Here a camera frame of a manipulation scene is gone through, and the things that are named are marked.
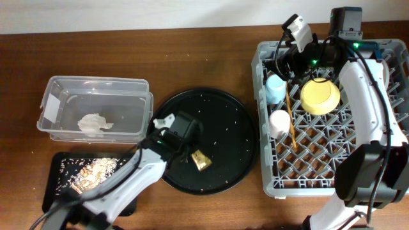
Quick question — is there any blue cup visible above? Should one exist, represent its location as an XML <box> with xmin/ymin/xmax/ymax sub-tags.
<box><xmin>265</xmin><ymin>74</ymin><xmax>286</xmax><ymax>105</ymax></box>

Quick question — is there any gold snack wrapper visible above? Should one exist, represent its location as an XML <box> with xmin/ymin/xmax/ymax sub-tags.
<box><xmin>191</xmin><ymin>149</ymin><xmax>212</xmax><ymax>171</ymax></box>

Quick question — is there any yellow bowl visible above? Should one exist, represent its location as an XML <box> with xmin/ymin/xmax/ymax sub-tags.
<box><xmin>300</xmin><ymin>78</ymin><xmax>341</xmax><ymax>115</ymax></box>

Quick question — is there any wooden chopstick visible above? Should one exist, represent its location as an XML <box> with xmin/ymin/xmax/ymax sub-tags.
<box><xmin>286</xmin><ymin>83</ymin><xmax>297</xmax><ymax>151</ymax></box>

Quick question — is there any pink cup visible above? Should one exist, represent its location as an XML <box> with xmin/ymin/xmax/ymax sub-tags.
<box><xmin>268</xmin><ymin>110</ymin><xmax>290</xmax><ymax>139</ymax></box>

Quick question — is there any grey plate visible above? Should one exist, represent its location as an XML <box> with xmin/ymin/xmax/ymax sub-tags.
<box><xmin>382</xmin><ymin>59</ymin><xmax>390</xmax><ymax>89</ymax></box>

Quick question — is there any white napkin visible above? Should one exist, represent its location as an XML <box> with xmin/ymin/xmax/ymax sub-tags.
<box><xmin>77</xmin><ymin>113</ymin><xmax>113</xmax><ymax>133</ymax></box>

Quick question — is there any food scraps and rice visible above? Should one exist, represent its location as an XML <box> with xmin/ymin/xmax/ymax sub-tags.
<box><xmin>54</xmin><ymin>158</ymin><xmax>127</xmax><ymax>196</ymax></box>

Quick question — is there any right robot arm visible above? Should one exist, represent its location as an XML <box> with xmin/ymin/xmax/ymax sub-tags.
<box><xmin>274</xmin><ymin>7</ymin><xmax>408</xmax><ymax>229</ymax></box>

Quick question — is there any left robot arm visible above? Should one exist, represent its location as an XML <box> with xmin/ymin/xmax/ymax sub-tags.
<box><xmin>31</xmin><ymin>111</ymin><xmax>204</xmax><ymax>229</ymax></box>

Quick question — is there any grey dishwasher rack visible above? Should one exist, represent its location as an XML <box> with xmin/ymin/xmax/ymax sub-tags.
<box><xmin>251</xmin><ymin>38</ymin><xmax>409</xmax><ymax>199</ymax></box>

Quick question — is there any round black serving tray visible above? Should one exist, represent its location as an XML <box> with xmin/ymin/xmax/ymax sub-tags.
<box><xmin>153</xmin><ymin>88</ymin><xmax>259</xmax><ymax>196</ymax></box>

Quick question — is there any clear plastic bin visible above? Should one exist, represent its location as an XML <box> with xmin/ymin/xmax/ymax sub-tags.
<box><xmin>36</xmin><ymin>76</ymin><xmax>153</xmax><ymax>144</ymax></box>

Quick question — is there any black rectangular tray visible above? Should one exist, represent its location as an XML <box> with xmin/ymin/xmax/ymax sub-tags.
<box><xmin>42</xmin><ymin>152</ymin><xmax>132</xmax><ymax>213</ymax></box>

